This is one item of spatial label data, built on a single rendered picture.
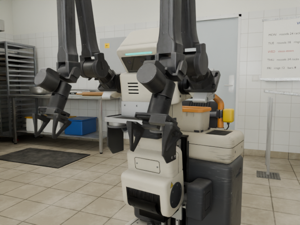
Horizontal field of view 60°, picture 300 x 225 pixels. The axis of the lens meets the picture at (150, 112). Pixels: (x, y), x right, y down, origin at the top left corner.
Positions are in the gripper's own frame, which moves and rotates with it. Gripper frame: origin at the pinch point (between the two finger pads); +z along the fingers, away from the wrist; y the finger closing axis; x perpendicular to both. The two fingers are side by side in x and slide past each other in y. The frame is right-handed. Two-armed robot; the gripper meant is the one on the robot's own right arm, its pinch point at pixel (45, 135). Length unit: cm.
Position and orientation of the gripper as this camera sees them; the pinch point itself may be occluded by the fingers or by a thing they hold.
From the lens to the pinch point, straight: 97.1
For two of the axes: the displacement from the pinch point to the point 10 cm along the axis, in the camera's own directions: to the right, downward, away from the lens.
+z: -2.4, 9.3, -2.8
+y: 8.4, 0.5, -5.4
